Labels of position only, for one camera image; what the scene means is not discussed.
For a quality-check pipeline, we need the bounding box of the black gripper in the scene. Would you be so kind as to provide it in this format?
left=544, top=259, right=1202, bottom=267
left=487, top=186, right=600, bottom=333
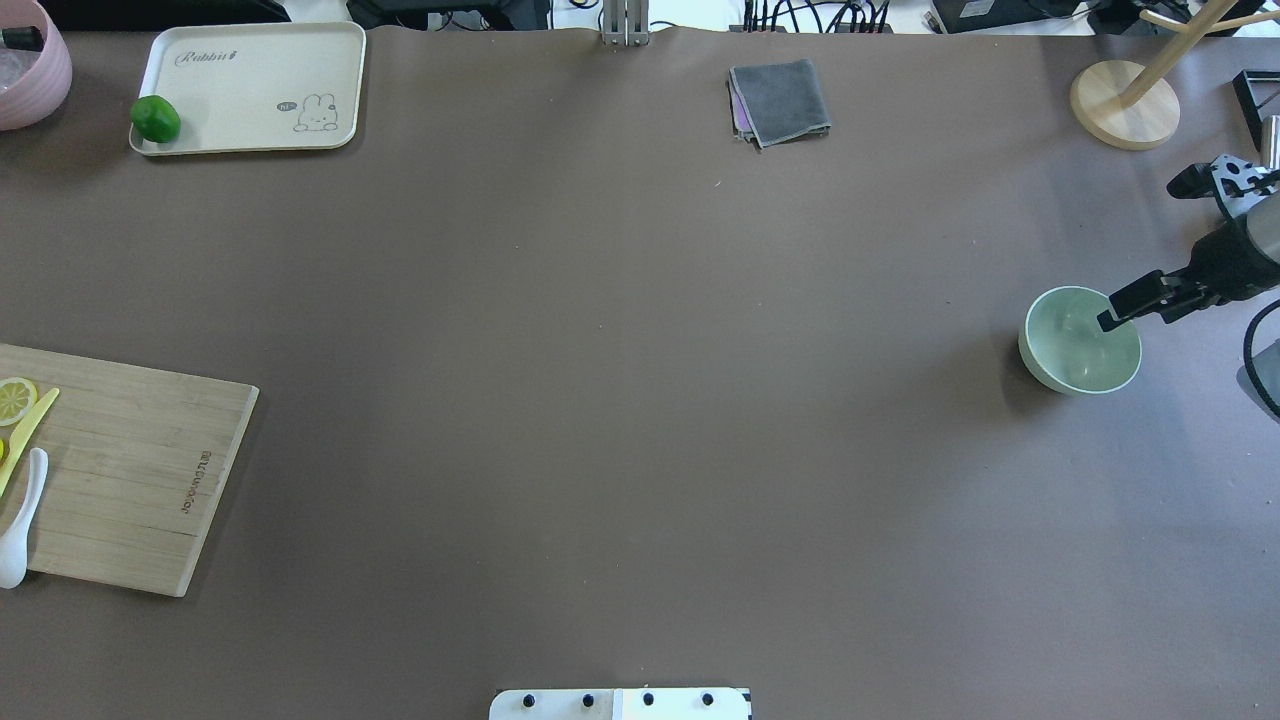
left=1097, top=154, right=1279, bottom=333

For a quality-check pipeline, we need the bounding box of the light green bowl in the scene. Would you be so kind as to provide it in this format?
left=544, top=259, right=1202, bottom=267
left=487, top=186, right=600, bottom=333
left=1018, top=286, right=1143, bottom=396

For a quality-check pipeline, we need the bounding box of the white ceramic spoon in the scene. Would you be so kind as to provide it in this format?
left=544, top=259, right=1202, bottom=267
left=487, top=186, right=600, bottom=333
left=1, top=447, right=49, bottom=591

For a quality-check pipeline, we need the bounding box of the pink bowl with ice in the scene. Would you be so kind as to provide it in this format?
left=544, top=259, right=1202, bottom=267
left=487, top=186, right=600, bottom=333
left=1, top=1, right=73, bottom=131

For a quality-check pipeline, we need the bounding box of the wooden mug tree stand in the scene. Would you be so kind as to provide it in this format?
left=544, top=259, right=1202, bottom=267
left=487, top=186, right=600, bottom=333
left=1069, top=1, right=1279, bottom=151

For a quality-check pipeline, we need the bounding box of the grey folded cloth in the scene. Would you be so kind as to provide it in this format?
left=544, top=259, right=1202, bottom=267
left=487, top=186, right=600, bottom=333
left=727, top=58, right=832, bottom=149

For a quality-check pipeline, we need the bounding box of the cream rabbit tray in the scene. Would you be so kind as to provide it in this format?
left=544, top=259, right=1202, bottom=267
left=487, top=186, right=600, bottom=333
left=129, top=20, right=366, bottom=156

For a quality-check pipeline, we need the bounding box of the green lime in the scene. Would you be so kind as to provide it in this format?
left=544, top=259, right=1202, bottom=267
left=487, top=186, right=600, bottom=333
left=129, top=94, right=182, bottom=143

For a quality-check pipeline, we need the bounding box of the bamboo cutting board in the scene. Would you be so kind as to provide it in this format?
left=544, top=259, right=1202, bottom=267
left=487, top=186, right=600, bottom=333
left=1, top=345, right=259, bottom=598

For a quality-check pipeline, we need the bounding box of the steel muddler black tip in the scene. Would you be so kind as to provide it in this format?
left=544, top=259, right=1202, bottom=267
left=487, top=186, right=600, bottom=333
left=1, top=26, right=45, bottom=53

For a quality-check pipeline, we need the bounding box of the lemon slice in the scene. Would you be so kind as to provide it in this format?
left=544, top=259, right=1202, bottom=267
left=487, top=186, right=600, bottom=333
left=0, top=377, right=38, bottom=427

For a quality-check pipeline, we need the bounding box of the yellow plastic knife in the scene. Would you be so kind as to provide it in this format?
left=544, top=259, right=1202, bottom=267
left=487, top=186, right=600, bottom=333
left=0, top=388, right=61, bottom=495

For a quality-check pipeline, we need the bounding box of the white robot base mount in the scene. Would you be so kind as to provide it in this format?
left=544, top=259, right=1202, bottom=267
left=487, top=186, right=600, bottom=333
left=488, top=685, right=753, bottom=719

